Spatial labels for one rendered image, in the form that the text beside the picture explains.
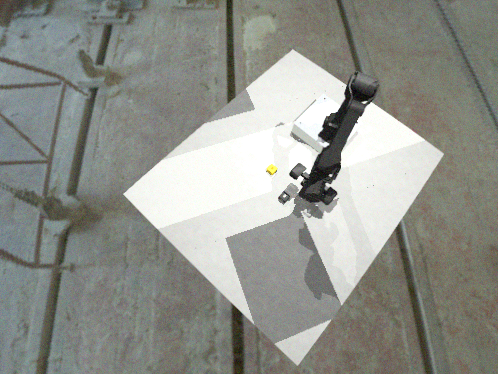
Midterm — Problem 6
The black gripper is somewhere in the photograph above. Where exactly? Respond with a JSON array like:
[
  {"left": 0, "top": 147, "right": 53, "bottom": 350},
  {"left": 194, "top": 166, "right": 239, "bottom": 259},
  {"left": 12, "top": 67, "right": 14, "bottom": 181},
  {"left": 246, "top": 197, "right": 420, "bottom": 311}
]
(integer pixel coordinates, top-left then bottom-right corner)
[{"left": 289, "top": 163, "right": 337, "bottom": 205}]

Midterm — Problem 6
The yellow block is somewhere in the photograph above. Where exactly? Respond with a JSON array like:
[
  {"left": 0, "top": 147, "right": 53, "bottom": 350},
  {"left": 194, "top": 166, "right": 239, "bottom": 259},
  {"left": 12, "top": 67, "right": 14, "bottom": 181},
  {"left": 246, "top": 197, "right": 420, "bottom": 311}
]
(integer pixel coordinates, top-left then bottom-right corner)
[{"left": 266, "top": 164, "right": 278, "bottom": 175}]

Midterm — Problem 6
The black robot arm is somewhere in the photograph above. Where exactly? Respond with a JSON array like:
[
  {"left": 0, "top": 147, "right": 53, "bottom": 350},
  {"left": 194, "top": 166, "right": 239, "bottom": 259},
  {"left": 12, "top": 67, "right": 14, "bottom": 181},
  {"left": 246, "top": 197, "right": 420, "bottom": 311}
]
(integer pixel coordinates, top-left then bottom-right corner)
[{"left": 298, "top": 71, "right": 379, "bottom": 203}]

